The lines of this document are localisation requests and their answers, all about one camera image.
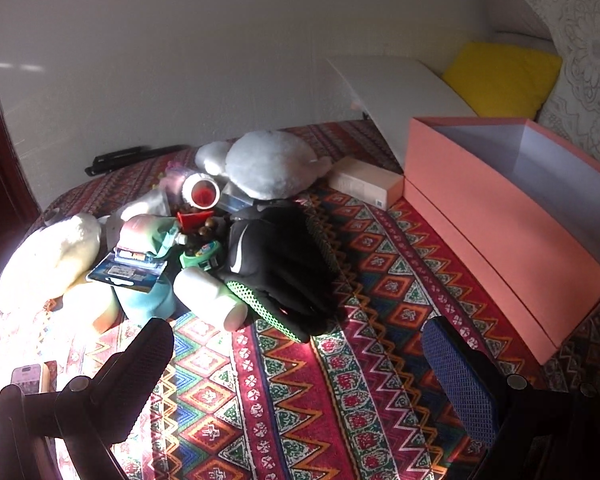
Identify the white duck plush toy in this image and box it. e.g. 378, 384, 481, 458
0, 214, 102, 314

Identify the white cylindrical bottle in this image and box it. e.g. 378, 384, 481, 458
173, 266, 249, 332

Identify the black cloth bag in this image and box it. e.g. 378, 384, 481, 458
218, 200, 338, 344

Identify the white bear plush toy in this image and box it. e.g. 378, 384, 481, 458
195, 130, 332, 200

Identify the smartphone on table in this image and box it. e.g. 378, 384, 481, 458
10, 364, 43, 394

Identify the blue blister pack card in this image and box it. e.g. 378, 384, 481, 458
86, 252, 168, 292

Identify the colourful patterned tablecloth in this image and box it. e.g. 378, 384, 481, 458
0, 120, 600, 480

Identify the pink cardboard shoe box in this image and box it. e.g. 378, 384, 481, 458
404, 117, 600, 363

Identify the white cup red inside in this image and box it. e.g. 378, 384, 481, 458
181, 172, 221, 210

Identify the black pen on ledge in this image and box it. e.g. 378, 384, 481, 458
84, 144, 187, 177

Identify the white lace cover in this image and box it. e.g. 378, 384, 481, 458
524, 0, 600, 162

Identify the yellow cushion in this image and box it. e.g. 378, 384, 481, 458
442, 42, 562, 119

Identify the white shoe box lid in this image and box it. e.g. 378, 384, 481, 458
328, 55, 475, 164

